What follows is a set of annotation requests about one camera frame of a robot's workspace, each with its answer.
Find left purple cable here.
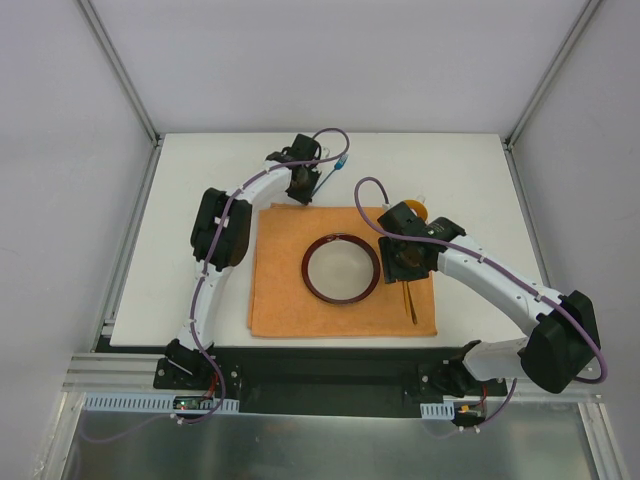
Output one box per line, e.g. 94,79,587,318
79,128,350,444

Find white floral mug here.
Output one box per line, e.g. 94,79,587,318
404,195,429,222

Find right aluminium frame post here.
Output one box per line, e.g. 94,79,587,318
503,0,605,151

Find red rimmed plate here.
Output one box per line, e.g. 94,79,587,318
301,233,381,305

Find white cable duct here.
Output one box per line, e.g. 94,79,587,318
84,393,240,415
420,401,455,421

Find left aluminium frame post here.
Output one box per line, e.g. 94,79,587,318
75,0,161,147

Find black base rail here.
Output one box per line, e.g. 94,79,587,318
153,344,506,418

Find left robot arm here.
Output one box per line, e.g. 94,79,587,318
153,134,322,390

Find right white cable duct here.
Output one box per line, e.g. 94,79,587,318
420,401,455,421

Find gold spoon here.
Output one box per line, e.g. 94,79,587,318
401,282,411,315
408,283,418,325

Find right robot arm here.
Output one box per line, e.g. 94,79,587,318
377,202,600,397

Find orange cloth placemat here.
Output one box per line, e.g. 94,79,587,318
248,204,437,339

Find aluminium front rail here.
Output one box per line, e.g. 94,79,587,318
61,353,604,403

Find aluminium frame post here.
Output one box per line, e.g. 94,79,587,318
503,0,605,151
75,0,161,147

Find purple cable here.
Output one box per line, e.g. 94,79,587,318
354,176,610,436
79,128,350,444

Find left white cable duct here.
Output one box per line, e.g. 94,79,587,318
84,393,240,415

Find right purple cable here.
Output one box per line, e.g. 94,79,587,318
354,176,610,436

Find blue metal fork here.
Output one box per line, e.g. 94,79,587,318
312,153,349,196

